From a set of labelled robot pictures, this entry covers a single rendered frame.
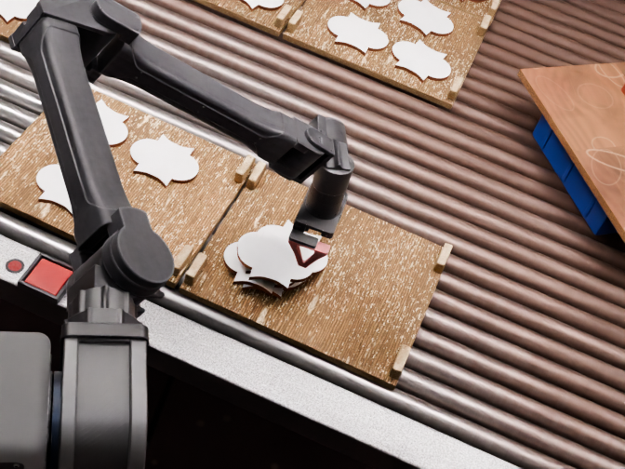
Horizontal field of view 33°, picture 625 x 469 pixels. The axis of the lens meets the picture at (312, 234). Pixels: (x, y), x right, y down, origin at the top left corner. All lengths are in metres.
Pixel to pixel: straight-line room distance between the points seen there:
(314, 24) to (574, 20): 0.71
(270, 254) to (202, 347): 0.20
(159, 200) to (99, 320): 0.88
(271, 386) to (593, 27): 1.42
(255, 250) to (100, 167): 0.64
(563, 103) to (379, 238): 0.54
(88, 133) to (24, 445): 0.43
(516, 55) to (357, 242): 0.80
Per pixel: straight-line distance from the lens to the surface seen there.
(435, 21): 2.53
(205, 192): 1.97
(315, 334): 1.81
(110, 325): 1.06
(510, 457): 1.82
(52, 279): 1.82
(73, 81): 1.30
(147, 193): 1.96
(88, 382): 1.03
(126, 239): 1.15
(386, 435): 1.76
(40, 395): 0.99
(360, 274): 1.91
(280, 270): 1.80
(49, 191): 1.93
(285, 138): 1.54
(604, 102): 2.34
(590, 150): 2.20
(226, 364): 1.77
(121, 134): 2.04
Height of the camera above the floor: 2.37
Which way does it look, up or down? 47 degrees down
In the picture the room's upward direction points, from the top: 18 degrees clockwise
